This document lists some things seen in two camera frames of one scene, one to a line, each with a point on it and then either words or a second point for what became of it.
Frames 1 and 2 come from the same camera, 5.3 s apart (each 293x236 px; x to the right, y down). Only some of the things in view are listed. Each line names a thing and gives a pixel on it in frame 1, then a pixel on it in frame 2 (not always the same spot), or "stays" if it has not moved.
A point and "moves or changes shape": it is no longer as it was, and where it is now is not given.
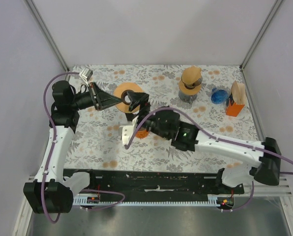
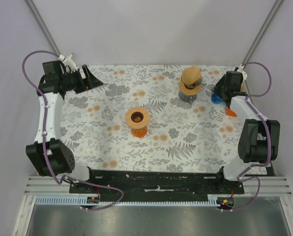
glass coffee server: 189,99 stays
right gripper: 137,99 -> 216,88
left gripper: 102,100 -> 91,80
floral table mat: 210,98 stays
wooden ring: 121,91 moves or changes shape
